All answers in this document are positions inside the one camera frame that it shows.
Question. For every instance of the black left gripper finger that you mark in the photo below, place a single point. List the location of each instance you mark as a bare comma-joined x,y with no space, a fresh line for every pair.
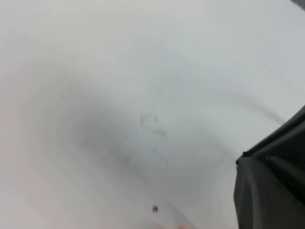
269,191

